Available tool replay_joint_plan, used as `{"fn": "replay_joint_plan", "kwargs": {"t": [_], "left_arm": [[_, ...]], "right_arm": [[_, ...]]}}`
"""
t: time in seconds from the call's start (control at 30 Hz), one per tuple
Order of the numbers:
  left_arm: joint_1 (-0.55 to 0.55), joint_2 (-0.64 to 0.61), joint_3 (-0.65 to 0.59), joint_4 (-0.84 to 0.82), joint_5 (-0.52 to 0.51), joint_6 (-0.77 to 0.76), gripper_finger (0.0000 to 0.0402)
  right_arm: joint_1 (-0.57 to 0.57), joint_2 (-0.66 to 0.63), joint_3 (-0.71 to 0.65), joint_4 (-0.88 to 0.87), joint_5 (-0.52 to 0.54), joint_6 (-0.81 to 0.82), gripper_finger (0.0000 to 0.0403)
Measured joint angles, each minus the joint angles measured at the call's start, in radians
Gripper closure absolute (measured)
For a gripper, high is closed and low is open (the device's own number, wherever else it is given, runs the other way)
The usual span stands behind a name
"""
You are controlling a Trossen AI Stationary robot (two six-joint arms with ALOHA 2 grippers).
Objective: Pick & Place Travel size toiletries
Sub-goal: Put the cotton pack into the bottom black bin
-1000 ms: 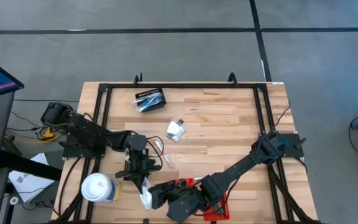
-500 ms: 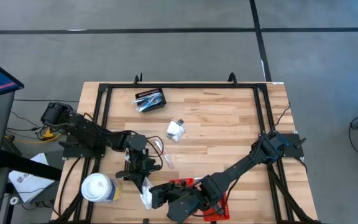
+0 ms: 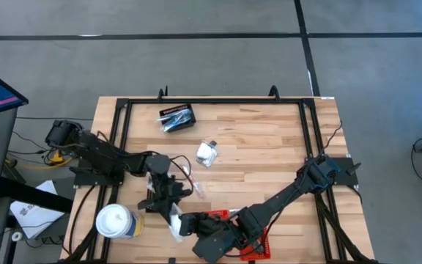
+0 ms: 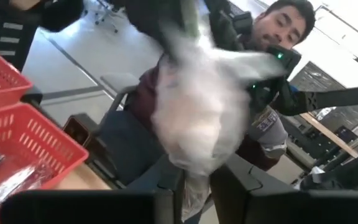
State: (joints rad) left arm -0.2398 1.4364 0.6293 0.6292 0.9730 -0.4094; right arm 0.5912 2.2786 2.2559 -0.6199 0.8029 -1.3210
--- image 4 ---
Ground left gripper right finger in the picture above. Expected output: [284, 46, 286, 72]
[209, 154, 358, 224]

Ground person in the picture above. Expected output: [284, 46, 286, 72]
[98, 0, 317, 187]
[0, 0, 85, 72]

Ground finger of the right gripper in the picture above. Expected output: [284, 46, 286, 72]
[126, 0, 198, 63]

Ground cotton balls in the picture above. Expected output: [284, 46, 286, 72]
[150, 18, 288, 222]

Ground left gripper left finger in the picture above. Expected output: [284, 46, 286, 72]
[0, 154, 186, 224]

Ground grey office chair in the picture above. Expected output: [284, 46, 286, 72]
[99, 73, 142, 125]

